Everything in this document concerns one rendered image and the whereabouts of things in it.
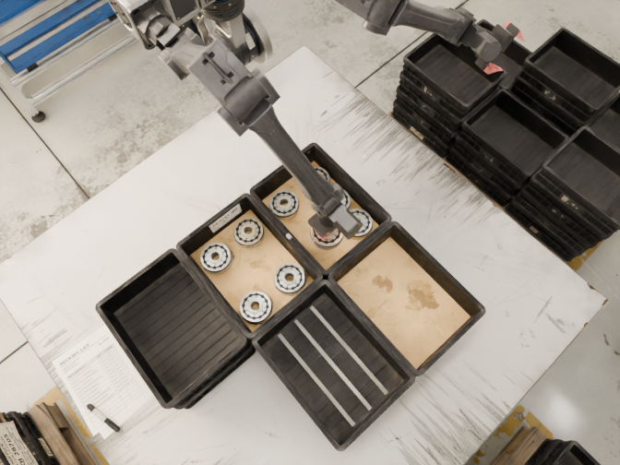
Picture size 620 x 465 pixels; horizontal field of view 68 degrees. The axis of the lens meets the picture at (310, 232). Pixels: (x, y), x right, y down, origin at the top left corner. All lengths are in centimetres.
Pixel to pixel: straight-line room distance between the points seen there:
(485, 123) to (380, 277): 120
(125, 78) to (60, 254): 161
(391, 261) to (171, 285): 74
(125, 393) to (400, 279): 99
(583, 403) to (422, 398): 113
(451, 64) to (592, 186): 87
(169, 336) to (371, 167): 98
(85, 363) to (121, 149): 152
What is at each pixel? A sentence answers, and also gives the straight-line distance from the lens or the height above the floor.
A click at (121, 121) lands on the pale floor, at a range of 308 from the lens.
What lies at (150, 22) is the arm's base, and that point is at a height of 148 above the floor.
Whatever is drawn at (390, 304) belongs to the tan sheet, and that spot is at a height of 83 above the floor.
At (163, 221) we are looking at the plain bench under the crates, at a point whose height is 70.
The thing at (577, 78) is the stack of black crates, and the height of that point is 49.
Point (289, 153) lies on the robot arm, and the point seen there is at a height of 148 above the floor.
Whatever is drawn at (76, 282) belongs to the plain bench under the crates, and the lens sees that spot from 188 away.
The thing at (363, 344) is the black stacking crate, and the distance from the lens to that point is 149.
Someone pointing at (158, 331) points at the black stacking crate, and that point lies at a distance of 158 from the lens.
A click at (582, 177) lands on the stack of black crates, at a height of 49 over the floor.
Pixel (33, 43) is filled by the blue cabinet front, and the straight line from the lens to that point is 305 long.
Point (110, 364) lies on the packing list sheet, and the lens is 176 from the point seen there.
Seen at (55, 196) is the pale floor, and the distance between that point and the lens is 298.
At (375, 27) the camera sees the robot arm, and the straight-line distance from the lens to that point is 109.
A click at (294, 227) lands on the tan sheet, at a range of 159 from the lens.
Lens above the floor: 230
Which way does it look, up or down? 68 degrees down
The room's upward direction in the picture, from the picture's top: 4 degrees counter-clockwise
